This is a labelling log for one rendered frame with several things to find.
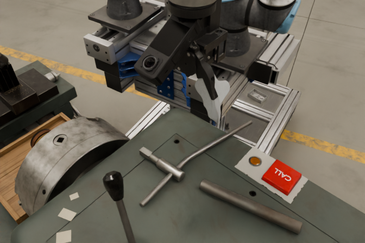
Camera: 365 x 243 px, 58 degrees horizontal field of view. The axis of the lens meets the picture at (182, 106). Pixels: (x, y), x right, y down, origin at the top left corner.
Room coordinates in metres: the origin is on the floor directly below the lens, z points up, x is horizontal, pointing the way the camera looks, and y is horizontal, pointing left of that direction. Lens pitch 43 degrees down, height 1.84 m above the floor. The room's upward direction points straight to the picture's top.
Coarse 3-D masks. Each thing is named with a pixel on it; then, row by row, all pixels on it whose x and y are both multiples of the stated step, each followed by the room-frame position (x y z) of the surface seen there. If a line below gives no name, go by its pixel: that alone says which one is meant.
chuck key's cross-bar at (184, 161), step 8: (248, 120) 0.56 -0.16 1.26; (240, 128) 0.53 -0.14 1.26; (224, 136) 0.50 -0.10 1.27; (208, 144) 0.48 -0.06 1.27; (216, 144) 0.48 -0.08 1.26; (200, 152) 0.46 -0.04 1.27; (184, 160) 0.43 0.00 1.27; (168, 176) 0.39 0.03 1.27; (160, 184) 0.37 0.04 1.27; (152, 192) 0.35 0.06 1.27; (144, 200) 0.34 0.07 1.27
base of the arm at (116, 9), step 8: (112, 0) 1.26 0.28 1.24; (120, 0) 1.25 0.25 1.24; (128, 0) 1.26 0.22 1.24; (136, 0) 1.29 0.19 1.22; (112, 8) 1.25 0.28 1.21; (120, 8) 1.24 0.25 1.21; (128, 8) 1.25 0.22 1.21; (136, 8) 1.27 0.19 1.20; (112, 16) 1.24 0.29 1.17; (120, 16) 1.23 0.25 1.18; (128, 16) 1.24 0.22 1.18; (136, 16) 1.26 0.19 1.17
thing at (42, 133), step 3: (42, 129) 0.67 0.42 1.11; (45, 129) 0.67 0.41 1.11; (48, 129) 0.67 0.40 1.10; (39, 132) 0.65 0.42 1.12; (42, 132) 0.65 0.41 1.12; (45, 132) 0.65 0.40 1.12; (48, 132) 0.65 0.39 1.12; (36, 135) 0.64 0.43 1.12; (39, 135) 0.64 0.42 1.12; (42, 135) 0.64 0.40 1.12; (33, 138) 0.64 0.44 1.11; (36, 138) 0.63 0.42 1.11; (39, 138) 0.63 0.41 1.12; (33, 141) 0.63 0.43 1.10; (36, 141) 0.62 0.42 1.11; (30, 144) 0.63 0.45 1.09; (33, 144) 0.62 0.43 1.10
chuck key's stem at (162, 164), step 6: (144, 150) 0.46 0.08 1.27; (144, 156) 0.45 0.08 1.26; (150, 156) 0.44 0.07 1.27; (156, 162) 0.43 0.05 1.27; (162, 162) 0.42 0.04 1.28; (168, 162) 0.43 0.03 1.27; (162, 168) 0.41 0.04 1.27; (168, 168) 0.41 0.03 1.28; (174, 168) 0.41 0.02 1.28; (174, 174) 0.40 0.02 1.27; (180, 174) 0.39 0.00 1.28; (180, 180) 0.39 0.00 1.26
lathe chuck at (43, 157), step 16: (64, 128) 0.56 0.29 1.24; (80, 128) 0.56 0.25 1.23; (96, 128) 0.57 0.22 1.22; (112, 128) 0.60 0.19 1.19; (48, 144) 0.51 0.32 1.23; (64, 144) 0.51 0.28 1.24; (32, 160) 0.48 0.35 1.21; (48, 160) 0.47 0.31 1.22; (16, 176) 0.46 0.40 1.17; (32, 176) 0.45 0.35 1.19; (16, 192) 0.44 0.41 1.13; (32, 192) 0.42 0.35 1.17; (32, 208) 0.40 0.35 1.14
